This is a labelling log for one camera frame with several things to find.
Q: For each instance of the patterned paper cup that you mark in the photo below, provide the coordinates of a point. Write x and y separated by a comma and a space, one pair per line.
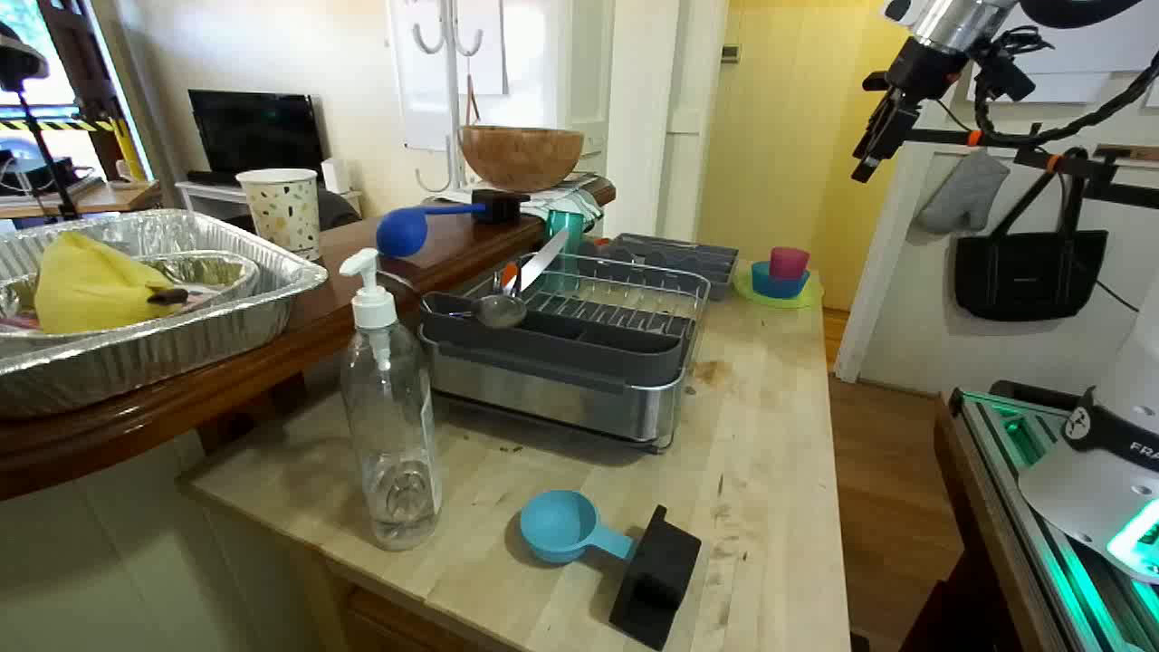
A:
284, 206

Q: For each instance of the blue plastic bowl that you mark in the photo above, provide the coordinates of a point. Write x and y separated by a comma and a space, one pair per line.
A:
766, 284

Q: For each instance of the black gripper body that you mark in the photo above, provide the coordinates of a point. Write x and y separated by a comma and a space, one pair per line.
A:
913, 79

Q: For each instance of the wooden bowl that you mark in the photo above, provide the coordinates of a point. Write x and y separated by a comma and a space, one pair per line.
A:
519, 159

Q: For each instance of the black hanging bag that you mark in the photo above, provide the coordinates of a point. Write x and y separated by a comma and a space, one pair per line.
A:
1031, 277

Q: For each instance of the green plastic plate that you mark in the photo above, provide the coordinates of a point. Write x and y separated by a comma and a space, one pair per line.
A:
744, 288

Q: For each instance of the grey oven mitt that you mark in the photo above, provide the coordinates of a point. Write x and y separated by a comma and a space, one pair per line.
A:
966, 199

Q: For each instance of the clear soap dispenser bottle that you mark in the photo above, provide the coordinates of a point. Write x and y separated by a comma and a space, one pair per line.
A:
389, 410

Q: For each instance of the blue ladle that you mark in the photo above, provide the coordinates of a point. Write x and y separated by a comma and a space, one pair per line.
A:
406, 230

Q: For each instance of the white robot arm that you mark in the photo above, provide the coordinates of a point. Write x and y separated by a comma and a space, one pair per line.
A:
990, 33

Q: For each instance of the blue measuring scoop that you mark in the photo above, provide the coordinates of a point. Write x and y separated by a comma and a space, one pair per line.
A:
562, 528

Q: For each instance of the yellow cloth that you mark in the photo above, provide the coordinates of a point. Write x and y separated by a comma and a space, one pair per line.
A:
87, 288

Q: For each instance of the black plastic block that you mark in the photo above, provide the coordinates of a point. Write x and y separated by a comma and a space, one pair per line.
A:
657, 581

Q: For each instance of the aluminium foil tray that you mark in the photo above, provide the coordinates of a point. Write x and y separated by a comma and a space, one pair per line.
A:
242, 290

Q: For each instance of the grey dish drying rack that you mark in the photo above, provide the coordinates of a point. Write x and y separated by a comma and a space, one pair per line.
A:
602, 345

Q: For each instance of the pink plastic cup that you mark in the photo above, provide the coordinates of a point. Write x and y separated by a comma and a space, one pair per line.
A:
789, 264

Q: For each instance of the black monitor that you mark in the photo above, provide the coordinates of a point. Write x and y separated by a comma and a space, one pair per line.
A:
247, 127

